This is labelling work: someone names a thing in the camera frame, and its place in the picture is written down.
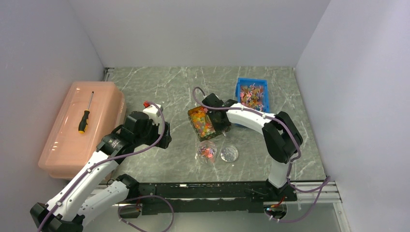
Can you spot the pink plastic storage box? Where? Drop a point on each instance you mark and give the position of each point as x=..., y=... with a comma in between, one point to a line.
x=66, y=151

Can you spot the clear plastic cup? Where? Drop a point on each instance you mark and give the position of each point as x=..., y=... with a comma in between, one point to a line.
x=206, y=152

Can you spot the candy tin with gummies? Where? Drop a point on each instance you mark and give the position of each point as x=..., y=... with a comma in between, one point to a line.
x=202, y=124

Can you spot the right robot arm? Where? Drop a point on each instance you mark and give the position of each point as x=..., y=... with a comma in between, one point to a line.
x=281, y=137

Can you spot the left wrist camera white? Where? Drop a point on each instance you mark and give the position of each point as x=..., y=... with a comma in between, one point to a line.
x=153, y=112

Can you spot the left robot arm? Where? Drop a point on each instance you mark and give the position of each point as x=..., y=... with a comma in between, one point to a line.
x=72, y=209

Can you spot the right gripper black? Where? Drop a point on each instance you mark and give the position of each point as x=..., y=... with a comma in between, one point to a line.
x=217, y=127

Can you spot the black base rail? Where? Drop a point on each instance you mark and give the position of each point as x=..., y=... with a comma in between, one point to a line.
x=250, y=196

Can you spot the yellow black screwdriver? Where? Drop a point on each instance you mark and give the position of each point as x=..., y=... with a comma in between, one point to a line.
x=83, y=124

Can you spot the blue bin of lollipops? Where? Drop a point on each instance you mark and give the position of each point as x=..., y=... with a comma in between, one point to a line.
x=253, y=93

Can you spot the clear round lid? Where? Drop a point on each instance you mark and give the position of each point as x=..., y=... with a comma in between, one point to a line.
x=229, y=153

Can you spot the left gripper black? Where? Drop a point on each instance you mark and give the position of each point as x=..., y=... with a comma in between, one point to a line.
x=166, y=138

